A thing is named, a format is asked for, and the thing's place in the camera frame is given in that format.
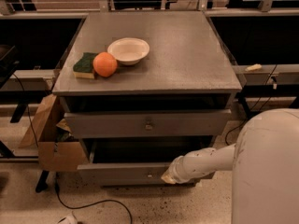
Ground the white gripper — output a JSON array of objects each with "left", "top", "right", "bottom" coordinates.
[{"left": 161, "top": 156, "right": 191, "bottom": 185}]

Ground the grey drawer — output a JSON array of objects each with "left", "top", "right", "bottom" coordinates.
[
  {"left": 64, "top": 109, "right": 231, "bottom": 139},
  {"left": 77, "top": 139, "right": 216, "bottom": 187}
]

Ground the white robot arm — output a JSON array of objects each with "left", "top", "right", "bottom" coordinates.
[{"left": 162, "top": 108, "right": 299, "bottom": 224}]

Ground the grey top drawer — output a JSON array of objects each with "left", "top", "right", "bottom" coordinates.
[{"left": 64, "top": 109, "right": 231, "bottom": 139}]

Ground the grey drawer cabinet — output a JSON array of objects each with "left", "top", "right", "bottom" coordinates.
[{"left": 51, "top": 10, "right": 243, "bottom": 151}]

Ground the white object on floor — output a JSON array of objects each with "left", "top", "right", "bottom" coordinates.
[{"left": 57, "top": 215, "right": 78, "bottom": 224}]

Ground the brown cardboard box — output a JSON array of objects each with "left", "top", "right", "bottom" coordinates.
[{"left": 19, "top": 94, "right": 88, "bottom": 172}]

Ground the orange fruit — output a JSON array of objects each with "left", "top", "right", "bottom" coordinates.
[{"left": 93, "top": 52, "right": 118, "bottom": 77}]

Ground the white bowl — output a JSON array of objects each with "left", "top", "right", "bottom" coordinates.
[{"left": 107, "top": 37, "right": 150, "bottom": 65}]

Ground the green yellow sponge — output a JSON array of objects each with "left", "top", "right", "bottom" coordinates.
[{"left": 73, "top": 52, "right": 96, "bottom": 79}]

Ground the small yellow foam piece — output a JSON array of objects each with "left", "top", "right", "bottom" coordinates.
[{"left": 245, "top": 63, "right": 262, "bottom": 72}]

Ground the black floor cable left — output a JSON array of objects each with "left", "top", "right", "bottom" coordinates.
[{"left": 12, "top": 73, "right": 135, "bottom": 224}]

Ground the black floor cable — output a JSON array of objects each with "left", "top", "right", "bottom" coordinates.
[
  {"left": 224, "top": 64, "right": 278, "bottom": 147},
  {"left": 12, "top": 73, "right": 135, "bottom": 224}
]

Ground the black floor cable right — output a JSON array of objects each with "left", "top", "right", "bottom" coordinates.
[{"left": 224, "top": 64, "right": 278, "bottom": 147}]

